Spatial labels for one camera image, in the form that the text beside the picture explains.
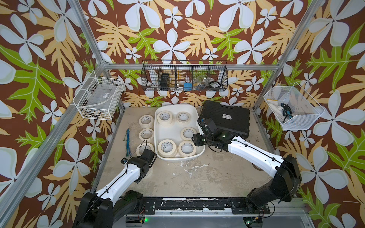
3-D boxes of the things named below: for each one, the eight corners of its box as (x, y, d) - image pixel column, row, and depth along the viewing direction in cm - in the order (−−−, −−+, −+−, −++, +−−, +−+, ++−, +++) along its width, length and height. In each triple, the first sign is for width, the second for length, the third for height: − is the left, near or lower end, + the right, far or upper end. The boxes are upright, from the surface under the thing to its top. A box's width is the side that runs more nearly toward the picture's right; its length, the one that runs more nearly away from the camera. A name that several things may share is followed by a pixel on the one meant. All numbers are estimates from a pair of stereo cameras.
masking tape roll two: (138, 130, 108) (137, 127, 105) (141, 117, 116) (140, 114, 113) (152, 130, 108) (151, 127, 105) (154, 117, 116) (153, 114, 113)
